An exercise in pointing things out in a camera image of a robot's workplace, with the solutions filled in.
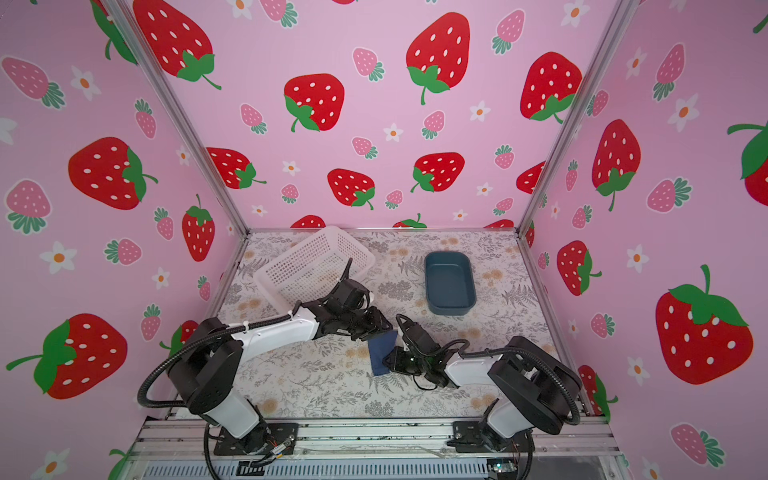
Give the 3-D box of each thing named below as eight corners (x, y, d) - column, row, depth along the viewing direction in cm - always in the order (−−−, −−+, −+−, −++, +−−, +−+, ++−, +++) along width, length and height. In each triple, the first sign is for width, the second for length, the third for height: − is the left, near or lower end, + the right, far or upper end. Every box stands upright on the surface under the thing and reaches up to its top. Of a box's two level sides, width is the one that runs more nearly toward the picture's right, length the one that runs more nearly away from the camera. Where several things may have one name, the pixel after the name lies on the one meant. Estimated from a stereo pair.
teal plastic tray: (427, 316, 99) (429, 307, 94) (423, 261, 114) (424, 251, 109) (477, 316, 99) (481, 307, 94) (466, 261, 114) (469, 251, 109)
